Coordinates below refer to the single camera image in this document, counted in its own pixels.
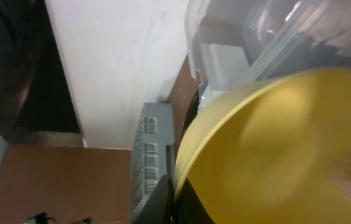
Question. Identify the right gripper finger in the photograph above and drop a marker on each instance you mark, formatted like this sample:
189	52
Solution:
158	208

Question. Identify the yellow bowl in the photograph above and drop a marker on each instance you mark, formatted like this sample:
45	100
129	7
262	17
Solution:
274	151

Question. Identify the grey plastic dishwasher rack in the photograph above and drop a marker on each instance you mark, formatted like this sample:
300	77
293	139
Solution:
152	155

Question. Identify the clear plastic waste bin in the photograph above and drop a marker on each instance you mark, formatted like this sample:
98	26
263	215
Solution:
234	42

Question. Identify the round black serving tray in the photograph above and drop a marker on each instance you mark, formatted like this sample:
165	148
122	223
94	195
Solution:
191	112

